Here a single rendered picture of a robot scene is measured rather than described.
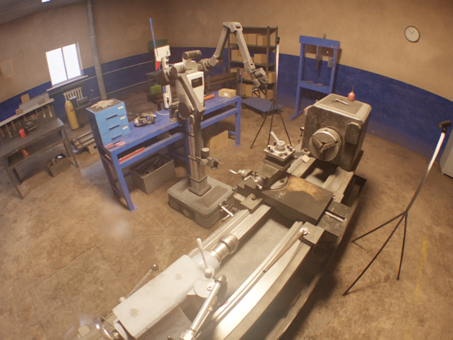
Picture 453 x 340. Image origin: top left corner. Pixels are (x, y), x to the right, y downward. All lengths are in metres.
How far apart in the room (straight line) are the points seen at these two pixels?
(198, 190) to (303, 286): 1.50
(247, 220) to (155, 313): 0.89
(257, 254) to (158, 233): 1.41
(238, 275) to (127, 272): 1.33
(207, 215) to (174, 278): 1.55
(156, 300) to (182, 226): 1.80
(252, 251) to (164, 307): 0.80
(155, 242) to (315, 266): 1.60
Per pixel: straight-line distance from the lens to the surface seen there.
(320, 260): 1.92
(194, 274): 0.89
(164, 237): 2.54
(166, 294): 0.87
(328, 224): 1.52
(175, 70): 1.76
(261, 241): 1.53
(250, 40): 5.84
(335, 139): 1.82
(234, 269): 1.40
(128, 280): 2.35
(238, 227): 1.45
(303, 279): 1.79
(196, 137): 1.86
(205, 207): 2.40
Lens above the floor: 1.93
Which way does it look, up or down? 35 degrees down
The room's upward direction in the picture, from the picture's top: 1 degrees counter-clockwise
